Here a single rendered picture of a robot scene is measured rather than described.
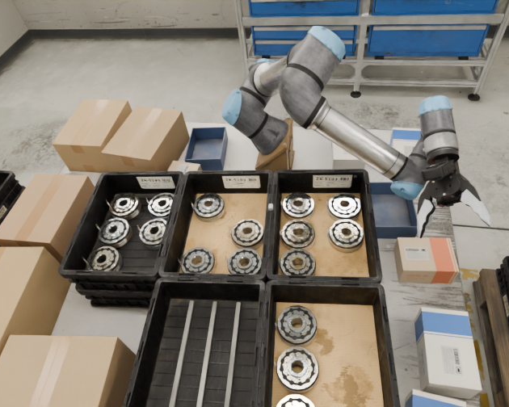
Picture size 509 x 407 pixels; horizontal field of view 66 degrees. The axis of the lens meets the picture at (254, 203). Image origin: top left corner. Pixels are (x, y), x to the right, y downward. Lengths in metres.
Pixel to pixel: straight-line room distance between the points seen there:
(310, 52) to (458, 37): 2.03
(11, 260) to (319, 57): 1.08
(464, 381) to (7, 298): 1.24
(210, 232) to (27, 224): 0.63
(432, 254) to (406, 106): 1.93
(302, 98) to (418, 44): 2.03
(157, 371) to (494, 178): 2.22
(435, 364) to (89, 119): 1.56
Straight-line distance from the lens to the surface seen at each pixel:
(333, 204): 1.27
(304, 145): 1.70
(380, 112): 3.03
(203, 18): 4.04
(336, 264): 1.19
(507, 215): 2.58
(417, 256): 1.31
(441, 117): 1.07
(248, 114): 1.42
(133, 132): 1.68
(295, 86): 1.04
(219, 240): 1.25
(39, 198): 1.60
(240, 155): 1.68
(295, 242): 1.19
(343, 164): 1.53
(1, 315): 1.32
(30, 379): 1.18
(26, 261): 1.38
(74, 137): 1.79
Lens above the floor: 1.85
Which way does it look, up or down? 50 degrees down
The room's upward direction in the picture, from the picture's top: 9 degrees counter-clockwise
